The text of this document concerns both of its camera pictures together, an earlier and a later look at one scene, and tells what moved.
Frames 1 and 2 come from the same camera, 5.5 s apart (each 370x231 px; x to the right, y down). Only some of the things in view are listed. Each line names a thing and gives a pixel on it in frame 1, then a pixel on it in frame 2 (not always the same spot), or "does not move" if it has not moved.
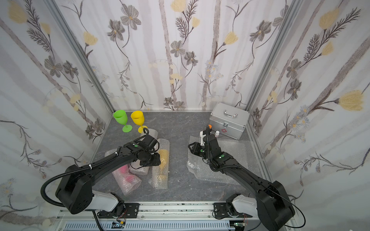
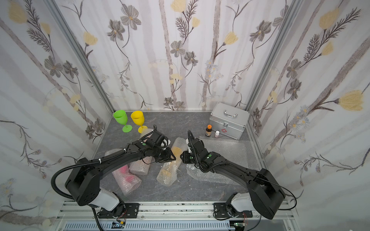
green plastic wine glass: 121,117 does not move
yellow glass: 138,117 does not move
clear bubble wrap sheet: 243,151 does not move
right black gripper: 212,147 to 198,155
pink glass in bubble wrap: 128,181 does not move
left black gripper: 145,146 to 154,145
